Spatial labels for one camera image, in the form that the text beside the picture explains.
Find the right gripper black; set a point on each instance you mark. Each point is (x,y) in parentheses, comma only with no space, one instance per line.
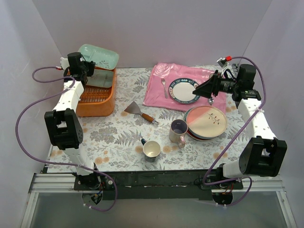
(216,83)

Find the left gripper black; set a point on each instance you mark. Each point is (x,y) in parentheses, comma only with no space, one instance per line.
(90,67)

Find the mint divided tray red berries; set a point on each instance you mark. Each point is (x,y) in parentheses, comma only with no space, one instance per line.
(102,78)

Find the pink cream round plate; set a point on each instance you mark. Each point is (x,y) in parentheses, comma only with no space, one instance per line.
(206,122)

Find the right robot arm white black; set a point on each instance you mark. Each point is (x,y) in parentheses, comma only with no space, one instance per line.
(264,153)

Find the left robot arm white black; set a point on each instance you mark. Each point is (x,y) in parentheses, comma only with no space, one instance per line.
(63,126)

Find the orange plastic dish bin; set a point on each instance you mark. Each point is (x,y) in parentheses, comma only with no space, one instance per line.
(97,102)

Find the round plate dark green rim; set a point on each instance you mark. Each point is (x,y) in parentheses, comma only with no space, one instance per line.
(181,89)

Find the stack of coloured plates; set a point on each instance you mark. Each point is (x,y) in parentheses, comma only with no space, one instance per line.
(194,136)

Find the small silver spoon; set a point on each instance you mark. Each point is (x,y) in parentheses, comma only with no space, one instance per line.
(164,87)

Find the pink cloth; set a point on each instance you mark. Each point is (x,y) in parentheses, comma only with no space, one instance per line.
(154,96)

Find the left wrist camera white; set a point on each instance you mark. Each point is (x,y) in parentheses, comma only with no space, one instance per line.
(64,64)

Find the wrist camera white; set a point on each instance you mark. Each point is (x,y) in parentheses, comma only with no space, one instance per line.
(64,64)
(223,62)

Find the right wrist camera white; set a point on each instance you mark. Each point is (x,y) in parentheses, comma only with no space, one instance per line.
(223,62)

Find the iridescent mug pink handle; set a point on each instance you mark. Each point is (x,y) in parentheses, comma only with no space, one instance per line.
(178,130)

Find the metal scraper wooden handle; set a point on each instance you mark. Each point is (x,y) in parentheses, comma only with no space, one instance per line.
(133,108)

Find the cream cup teal handle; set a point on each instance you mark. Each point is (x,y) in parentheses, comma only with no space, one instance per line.
(151,150)

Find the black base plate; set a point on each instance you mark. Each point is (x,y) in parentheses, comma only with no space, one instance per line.
(176,184)

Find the aluminium frame rail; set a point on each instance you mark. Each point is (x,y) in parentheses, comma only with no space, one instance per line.
(64,183)

